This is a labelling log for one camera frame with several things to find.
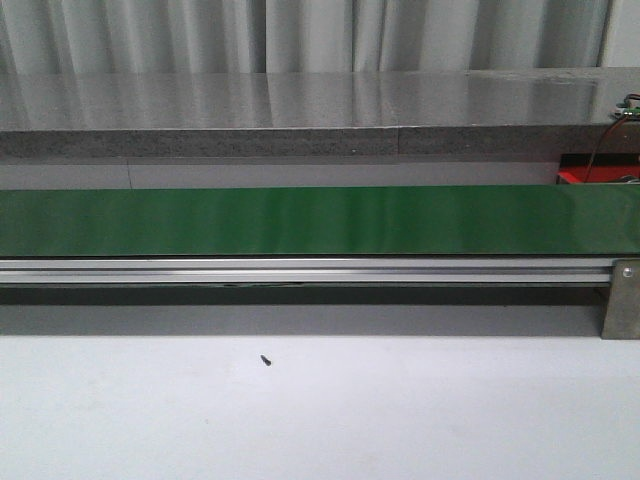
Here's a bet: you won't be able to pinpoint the green conveyor belt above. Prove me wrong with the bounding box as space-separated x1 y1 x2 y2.
1 184 639 257

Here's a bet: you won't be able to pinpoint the grey stone counter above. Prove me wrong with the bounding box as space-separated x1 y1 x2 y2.
1 67 639 158

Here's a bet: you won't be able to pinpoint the grey curtain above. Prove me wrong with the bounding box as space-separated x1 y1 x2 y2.
1 1 611 74

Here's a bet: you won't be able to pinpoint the aluminium conveyor rail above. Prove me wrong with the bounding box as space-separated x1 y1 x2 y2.
1 257 615 285

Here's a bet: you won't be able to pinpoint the red bin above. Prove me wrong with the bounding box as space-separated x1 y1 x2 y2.
556 153 639 184

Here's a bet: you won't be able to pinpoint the green circuit board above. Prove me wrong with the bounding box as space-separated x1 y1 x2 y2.
612 100 640 121

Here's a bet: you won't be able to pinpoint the red and black wires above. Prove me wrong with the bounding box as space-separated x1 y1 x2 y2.
584 93 640 185

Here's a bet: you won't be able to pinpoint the steel conveyor bracket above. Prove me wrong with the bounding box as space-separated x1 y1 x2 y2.
601 259 640 340

